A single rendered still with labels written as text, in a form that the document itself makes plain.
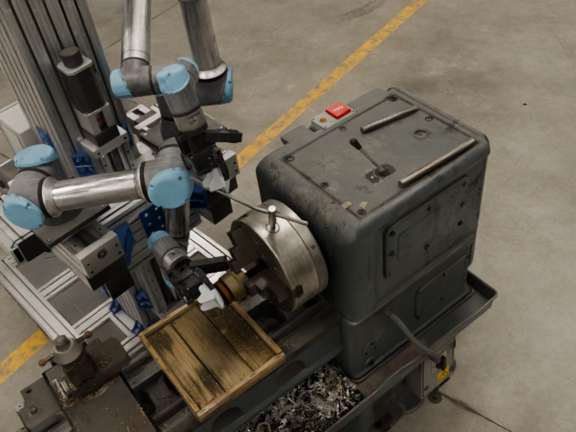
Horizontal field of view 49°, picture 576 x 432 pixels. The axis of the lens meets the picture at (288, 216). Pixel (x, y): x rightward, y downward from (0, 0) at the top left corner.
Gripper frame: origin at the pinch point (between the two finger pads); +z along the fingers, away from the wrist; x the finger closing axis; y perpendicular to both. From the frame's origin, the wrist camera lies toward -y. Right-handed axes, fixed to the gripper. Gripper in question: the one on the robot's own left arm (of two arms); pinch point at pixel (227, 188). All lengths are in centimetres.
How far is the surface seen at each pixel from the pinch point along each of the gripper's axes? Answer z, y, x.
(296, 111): 84, -142, -201
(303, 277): 27.6, -4.8, 15.6
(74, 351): 19, 54, -5
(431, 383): 117, -46, 3
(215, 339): 46, 19, -7
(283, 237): 16.3, -5.7, 10.3
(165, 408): 51, 42, -2
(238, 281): 25.1, 8.7, 3.4
